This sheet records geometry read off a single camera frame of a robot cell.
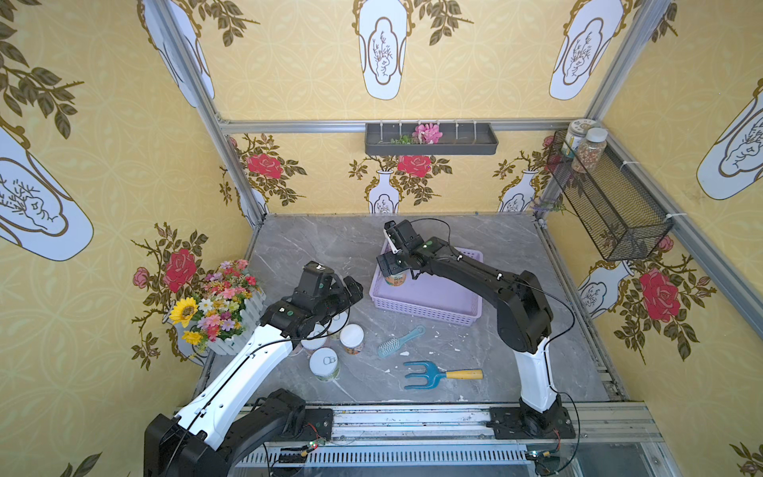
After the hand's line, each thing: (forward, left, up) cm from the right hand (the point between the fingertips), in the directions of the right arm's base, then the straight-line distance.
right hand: (401, 251), depth 96 cm
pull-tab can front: (-34, +20, -6) cm, 40 cm away
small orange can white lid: (-27, +13, -4) cm, 31 cm away
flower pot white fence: (-28, +45, +7) cm, 54 cm away
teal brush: (-27, +2, -9) cm, 29 cm away
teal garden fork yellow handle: (-34, -10, -10) cm, 37 cm away
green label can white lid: (-7, +1, -7) cm, 10 cm away
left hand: (-19, +16, +6) cm, 25 cm away
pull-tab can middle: (-29, +22, -5) cm, 37 cm away
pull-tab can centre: (-22, +18, -7) cm, 29 cm away
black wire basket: (0, -60, +17) cm, 62 cm away
